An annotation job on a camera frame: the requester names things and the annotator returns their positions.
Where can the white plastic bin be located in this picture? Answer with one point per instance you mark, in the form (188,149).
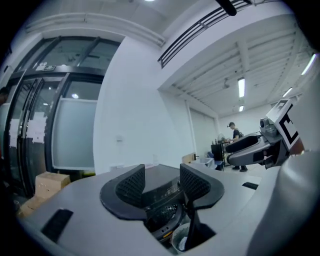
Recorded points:
(207,162)

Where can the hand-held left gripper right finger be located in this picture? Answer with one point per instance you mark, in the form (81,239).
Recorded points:
(237,200)

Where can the slanted ceiling tube light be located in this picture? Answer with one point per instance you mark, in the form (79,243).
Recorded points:
(308,64)

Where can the white laundry basket with clothes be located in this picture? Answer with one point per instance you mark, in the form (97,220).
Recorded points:
(178,237)

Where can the black washing machine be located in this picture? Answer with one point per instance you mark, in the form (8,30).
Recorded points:
(161,175)

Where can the white wall socket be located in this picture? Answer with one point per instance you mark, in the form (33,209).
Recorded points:
(119,138)

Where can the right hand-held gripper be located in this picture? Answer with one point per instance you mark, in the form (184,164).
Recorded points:
(282,125)

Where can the green exit sign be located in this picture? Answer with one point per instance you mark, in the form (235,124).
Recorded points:
(46,67)

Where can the short ceiling tube light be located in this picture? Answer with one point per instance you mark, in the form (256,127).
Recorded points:
(241,108)

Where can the small taped cardboard box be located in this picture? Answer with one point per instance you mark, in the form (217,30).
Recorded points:
(50,183)

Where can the black framed glass partition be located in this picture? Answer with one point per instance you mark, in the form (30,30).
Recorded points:
(37,100)

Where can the black cabinet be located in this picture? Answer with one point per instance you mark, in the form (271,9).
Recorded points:
(217,151)

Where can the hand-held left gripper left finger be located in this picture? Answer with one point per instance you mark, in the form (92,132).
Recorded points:
(82,200)

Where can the white paper notices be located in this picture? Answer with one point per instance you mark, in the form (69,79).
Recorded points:
(32,128)

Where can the black ceiling vent grille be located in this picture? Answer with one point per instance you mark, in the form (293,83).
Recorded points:
(190,32)

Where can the long ceiling tube light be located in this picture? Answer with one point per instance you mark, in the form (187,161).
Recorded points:
(241,87)

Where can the black bin with yellow lid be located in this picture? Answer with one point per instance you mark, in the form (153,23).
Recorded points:
(88,173)

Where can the frosted glass panel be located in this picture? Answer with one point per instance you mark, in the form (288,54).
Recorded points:
(75,135)

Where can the blue chair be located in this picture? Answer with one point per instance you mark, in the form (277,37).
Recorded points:
(219,165)

